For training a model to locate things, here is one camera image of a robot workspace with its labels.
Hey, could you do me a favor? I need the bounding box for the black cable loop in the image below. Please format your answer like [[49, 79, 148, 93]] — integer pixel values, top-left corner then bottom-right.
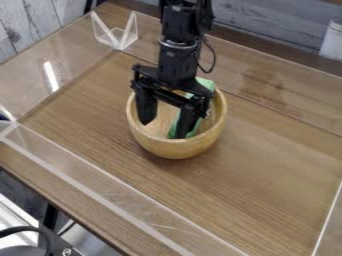
[[0, 225, 59, 256]]

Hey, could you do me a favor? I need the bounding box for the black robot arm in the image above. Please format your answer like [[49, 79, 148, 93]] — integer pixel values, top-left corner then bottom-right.
[[132, 0, 216, 139]]

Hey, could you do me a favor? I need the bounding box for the clear acrylic tray barrier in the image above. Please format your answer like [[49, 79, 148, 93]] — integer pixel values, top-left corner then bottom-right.
[[0, 5, 342, 256]]

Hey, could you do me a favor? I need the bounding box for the brown wooden bowl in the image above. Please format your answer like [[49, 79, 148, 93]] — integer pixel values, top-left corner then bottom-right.
[[126, 84, 228, 159]]

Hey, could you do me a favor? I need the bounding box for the black table leg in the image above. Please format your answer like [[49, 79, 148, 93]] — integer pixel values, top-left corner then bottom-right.
[[43, 204, 59, 230]]

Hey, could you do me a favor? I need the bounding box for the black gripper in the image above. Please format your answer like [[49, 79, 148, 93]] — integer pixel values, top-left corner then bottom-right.
[[132, 64, 214, 139]]

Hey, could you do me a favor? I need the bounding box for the black metal bracket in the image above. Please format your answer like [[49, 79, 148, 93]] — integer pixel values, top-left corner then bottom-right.
[[38, 226, 85, 256]]

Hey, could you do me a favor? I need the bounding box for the green rectangular block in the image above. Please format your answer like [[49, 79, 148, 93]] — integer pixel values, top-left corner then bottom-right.
[[168, 77, 216, 139]]

